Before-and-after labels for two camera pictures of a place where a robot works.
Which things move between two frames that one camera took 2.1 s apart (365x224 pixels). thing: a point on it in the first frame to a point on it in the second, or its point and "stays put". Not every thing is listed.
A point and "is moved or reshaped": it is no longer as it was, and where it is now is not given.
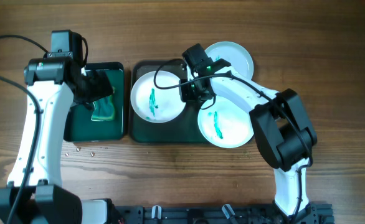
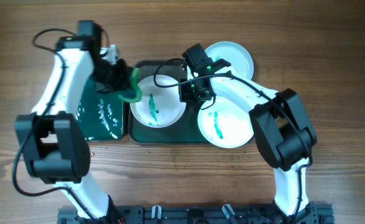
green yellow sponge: x=104 y=108 to x=134 y=94
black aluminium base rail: x=312 y=213 stays put
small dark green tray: x=80 y=127 stays put
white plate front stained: x=225 y=124 stays put
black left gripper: x=95 y=86 to x=117 y=78
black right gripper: x=189 y=90 stays put
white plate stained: x=154 y=104 is moved or reshaped
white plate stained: x=238 y=57 stays put
